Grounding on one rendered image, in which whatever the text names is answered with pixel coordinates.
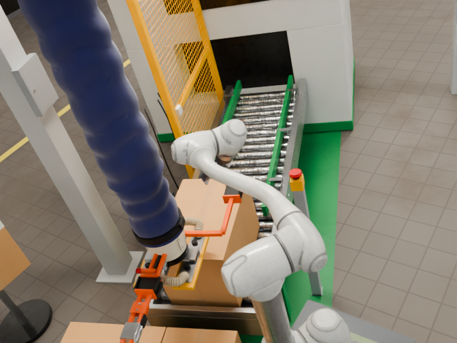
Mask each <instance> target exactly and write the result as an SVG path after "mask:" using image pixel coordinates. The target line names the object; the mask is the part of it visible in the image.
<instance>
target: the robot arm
mask: <svg viewBox="0 0 457 343"><path fill-rule="evenodd" d="M246 138H247V130H246V126H245V125H244V123H243V122H242V121H241V120H239V119H232V120H229V121H227V122H225V123H224V124H223V125H220V126H219V127H217V128H215V129H212V130H208V131H197V132H194V133H189V134H187V135H183V136H182V137H179V138H177V139H176V140H175V141H174V142H173V143H172V145H171V154H172V158H173V160H174V161H175V162H176V163H179V164H182V165H189V166H192V167H193V168H195V169H200V170H201V171H202V172H203V174H202V176H201V179H202V181H203V182H204V183H205V184H206V185H207V184H208V182H209V179H210V178H212V179H214V180H216V181H218V182H220V183H222V184H225V185H227V186H229V187H231V188H234V189H236V190H238V191H241V192H242V193H245V194H247V195H250V196H252V197H255V198H256V199H258V200H260V201H261V202H263V203H264V204H265V205H266V206H267V207H268V209H269V211H270V213H271V215H272V218H273V221H274V223H275V226H276V229H277V232H275V233H274V234H272V235H270V236H267V237H265V238H261V239H259V240H256V241H255V242H252V243H251V244H248V245H247V246H244V247H243V248H241V249H239V250H238V251H237V252H235V253H234V254H232V255H231V256H230V257H229V258H228V259H227V260H226V261H225V263H224V264H223V266H222V269H221V274H222V278H223V281H224V283H225V286H226V288H227V290H228V291H229V293H230V294H231V295H234V296H235V297H249V298H250V299H251V300H252V304H253V307H254V310H255V313H256V316H257V318H258V321H259V323H260V327H261V329H262V332H263V335H264V337H263V339H262V342H261V343H360V342H359V341H358V340H351V336H350V331H349V329H348V326H347V324H346V323H345V321H344V320H343V319H342V317H341V316H340V315H339V314H338V313H337V312H335V311H334V310H331V309H329V308H321V309H319V310H316V311H315V312H313V313H312V314H311V315H310V316H309V317H308V318H307V320H306V321H305V322H304V323H303V324H302V325H301V326H300V327H299V328H298V329H297V330H295V331H293V330H291V328H290V323H289V320H288V315H287V312H286V307H285V304H284V299H283V296H282V291H281V289H282V285H283V283H284V281H285V277H287V276H289V275H291V274H292V273H295V272H297V271H299V270H303V271H304V272H305V273H314V272H318V271H320V270H321V269H322V268H323V267H324V266H325V265H326V263H327V260H328V259H327V254H326V248H325V245H324V241H323V239H322V237H321V235H320V233H319V232H318V230H317V229H316V227H315V226H314V224H313V223H312V222H311V221H310V220H309V219H308V218H307V217H306V216H305V215H304V213H302V211H300V210H299V209H298V208H297V207H296V206H295V205H293V204H292V203H291V202H290V201H289V200H288V199H287V198H286V197H285V196H284V195H282V194H281V193H280V192H279V191H278V190H277V189H275V188H273V187H272V186H270V185H268V184H266V183H264V182H261V181H260V180H257V179H254V178H251V177H249V176H245V175H243V174H240V173H237V172H235V171H232V170H229V169H227V168H224V167H222V165H224V164H225V165H226V166H227V167H230V166H231V163H232V162H233V160H234V161H235V160H236V158H235V157H237V156H238V154H237V153H238V152H239V151H240V150H241V149H242V147H243V145H244V144H245V142H246ZM215 158H216V160H215Z"/></svg>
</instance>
